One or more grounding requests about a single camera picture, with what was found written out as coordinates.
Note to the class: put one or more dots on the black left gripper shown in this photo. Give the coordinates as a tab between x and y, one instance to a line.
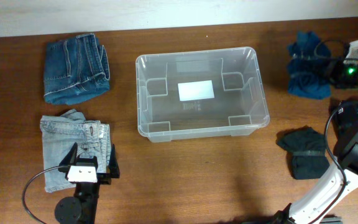
105	178

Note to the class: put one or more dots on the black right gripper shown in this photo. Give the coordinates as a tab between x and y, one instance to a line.
331	70

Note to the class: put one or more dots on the blue shirt bundle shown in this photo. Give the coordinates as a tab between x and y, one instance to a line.
309	61

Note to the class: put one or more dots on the black shirt with logo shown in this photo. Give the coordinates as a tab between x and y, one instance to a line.
345	117

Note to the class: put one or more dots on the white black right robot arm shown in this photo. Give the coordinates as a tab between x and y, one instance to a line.
340	179

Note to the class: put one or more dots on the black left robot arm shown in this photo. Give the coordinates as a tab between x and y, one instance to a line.
78	208

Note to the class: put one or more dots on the light blue folded jeans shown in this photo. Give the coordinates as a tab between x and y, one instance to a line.
60	133

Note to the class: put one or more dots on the black folded shirt front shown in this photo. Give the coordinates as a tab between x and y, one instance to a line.
306	150

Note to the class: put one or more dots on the dark blue folded jeans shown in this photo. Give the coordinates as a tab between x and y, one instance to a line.
75	70

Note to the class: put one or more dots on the clear plastic storage bin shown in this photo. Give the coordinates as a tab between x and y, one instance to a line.
238	108

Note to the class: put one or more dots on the white label in bin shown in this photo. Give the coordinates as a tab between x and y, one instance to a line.
196	90

